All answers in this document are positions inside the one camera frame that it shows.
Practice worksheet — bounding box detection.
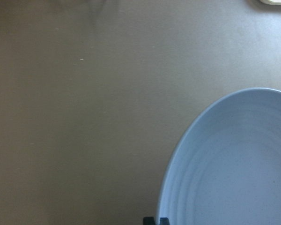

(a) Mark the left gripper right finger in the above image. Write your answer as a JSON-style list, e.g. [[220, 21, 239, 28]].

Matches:
[[159, 217, 170, 225]]

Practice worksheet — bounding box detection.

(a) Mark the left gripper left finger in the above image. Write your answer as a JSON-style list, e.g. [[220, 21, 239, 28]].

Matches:
[[143, 217, 155, 225]]

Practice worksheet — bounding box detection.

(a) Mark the blue plate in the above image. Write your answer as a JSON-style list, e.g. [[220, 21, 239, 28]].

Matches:
[[156, 88, 281, 225]]

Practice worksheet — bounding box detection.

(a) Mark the cream rabbit tray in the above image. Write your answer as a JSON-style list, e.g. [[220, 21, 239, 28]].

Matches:
[[260, 0, 281, 6]]

